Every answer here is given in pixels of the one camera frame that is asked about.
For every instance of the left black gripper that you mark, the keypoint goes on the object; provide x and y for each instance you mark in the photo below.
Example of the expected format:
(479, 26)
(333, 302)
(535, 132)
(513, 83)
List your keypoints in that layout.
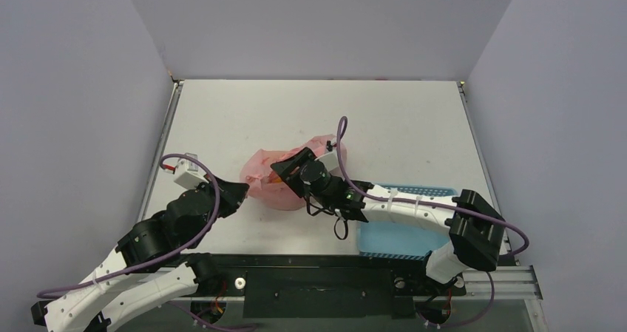
(233, 194)

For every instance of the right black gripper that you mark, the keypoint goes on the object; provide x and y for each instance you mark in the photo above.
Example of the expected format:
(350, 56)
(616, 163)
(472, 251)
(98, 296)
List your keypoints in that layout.
(292, 168)

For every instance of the pink plastic bag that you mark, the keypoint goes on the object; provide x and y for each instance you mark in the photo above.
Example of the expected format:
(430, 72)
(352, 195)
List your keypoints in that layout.
(264, 183)

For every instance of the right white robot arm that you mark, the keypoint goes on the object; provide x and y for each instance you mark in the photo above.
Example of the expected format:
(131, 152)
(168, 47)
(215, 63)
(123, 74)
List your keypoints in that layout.
(473, 227)

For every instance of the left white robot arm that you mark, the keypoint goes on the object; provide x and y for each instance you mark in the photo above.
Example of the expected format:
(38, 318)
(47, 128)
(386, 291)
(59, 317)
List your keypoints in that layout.
(145, 269)

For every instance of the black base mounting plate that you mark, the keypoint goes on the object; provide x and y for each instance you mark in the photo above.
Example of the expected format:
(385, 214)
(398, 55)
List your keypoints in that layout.
(271, 286)

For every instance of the blue plastic basket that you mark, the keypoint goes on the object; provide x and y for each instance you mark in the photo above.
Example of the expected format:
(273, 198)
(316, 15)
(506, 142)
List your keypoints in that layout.
(397, 241)

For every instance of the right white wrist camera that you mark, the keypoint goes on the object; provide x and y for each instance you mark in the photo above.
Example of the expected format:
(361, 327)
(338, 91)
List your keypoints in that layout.
(329, 157)

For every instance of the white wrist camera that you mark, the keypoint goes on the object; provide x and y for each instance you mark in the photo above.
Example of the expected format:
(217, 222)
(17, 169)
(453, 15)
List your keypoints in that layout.
(187, 174)
(329, 157)

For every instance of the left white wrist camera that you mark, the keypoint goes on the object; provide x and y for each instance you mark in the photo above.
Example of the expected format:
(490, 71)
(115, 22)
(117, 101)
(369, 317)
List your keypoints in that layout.
(187, 174)

